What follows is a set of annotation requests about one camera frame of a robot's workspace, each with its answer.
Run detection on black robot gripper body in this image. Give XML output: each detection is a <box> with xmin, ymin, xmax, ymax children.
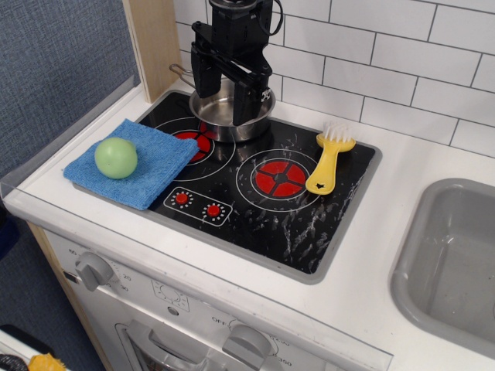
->
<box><xmin>191</xmin><ymin>1</ymin><xmax>273</xmax><ymax>86</ymax></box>

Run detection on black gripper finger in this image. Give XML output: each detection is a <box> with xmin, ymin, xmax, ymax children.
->
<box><xmin>191</xmin><ymin>49</ymin><xmax>222</xmax><ymax>98</ymax></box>
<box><xmin>233</xmin><ymin>81</ymin><xmax>271</xmax><ymax>126</ymax></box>

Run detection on yellow dish brush white bristles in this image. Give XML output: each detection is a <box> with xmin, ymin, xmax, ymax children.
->
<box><xmin>306</xmin><ymin>122</ymin><xmax>356</xmax><ymax>195</ymax></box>

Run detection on black toy stove top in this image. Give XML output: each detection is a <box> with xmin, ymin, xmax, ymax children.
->
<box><xmin>138</xmin><ymin>91</ymin><xmax>382</xmax><ymax>284</ymax></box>

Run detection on small steel pot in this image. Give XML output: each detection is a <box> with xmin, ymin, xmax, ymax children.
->
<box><xmin>169</xmin><ymin>63</ymin><xmax>276</xmax><ymax>143</ymax></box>

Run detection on green ball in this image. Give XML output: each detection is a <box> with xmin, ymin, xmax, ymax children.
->
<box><xmin>94</xmin><ymin>137</ymin><xmax>138</xmax><ymax>179</ymax></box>

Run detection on grey left oven knob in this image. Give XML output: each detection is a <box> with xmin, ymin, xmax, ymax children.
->
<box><xmin>75</xmin><ymin>252</ymin><xmax>114</xmax><ymax>291</ymax></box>

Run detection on grey oven knob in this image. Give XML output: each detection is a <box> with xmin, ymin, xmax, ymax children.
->
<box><xmin>75</xmin><ymin>252</ymin><xmax>114</xmax><ymax>291</ymax></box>
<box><xmin>222</xmin><ymin>325</ymin><xmax>272</xmax><ymax>370</ymax></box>

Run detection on grey right oven knob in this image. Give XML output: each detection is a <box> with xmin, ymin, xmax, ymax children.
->
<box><xmin>222</xmin><ymin>325</ymin><xmax>272</xmax><ymax>370</ymax></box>

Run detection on white toy oven door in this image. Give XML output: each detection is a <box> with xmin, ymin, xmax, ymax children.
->
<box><xmin>117</xmin><ymin>320</ymin><xmax>326</xmax><ymax>370</ymax></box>

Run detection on grey plastic sink basin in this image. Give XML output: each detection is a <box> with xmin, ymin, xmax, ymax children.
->
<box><xmin>391</xmin><ymin>179</ymin><xmax>494</xmax><ymax>358</ymax></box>

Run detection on yellow and black object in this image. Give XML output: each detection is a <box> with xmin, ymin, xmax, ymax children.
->
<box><xmin>0</xmin><ymin>352</ymin><xmax>67</xmax><ymax>371</ymax></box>

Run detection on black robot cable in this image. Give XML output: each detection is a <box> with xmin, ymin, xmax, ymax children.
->
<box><xmin>259</xmin><ymin>0</ymin><xmax>285</xmax><ymax>38</ymax></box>

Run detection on wooden vertical post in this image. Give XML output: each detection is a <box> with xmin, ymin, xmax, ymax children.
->
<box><xmin>122</xmin><ymin>0</ymin><xmax>182</xmax><ymax>104</ymax></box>

